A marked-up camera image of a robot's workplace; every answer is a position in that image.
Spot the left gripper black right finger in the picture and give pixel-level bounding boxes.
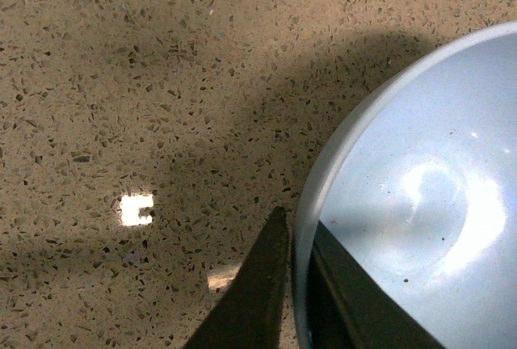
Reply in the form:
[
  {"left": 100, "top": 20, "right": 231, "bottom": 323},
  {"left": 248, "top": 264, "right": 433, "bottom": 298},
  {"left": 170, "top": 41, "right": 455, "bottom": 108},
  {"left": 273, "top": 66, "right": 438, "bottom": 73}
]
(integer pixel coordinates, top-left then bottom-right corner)
[{"left": 309, "top": 223, "right": 443, "bottom": 348}]

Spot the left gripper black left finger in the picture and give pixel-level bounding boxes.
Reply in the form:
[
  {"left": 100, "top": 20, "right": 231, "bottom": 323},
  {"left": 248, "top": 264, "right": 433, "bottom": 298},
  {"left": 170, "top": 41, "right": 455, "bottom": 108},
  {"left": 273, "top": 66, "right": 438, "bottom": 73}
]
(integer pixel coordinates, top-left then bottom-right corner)
[{"left": 184, "top": 207, "right": 290, "bottom": 348}]

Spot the blue bowl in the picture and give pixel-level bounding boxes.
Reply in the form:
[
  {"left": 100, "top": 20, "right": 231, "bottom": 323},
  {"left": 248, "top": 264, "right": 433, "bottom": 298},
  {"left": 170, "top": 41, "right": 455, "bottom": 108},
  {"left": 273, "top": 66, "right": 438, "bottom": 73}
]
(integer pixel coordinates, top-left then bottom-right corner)
[{"left": 292, "top": 22, "right": 516, "bottom": 348}]

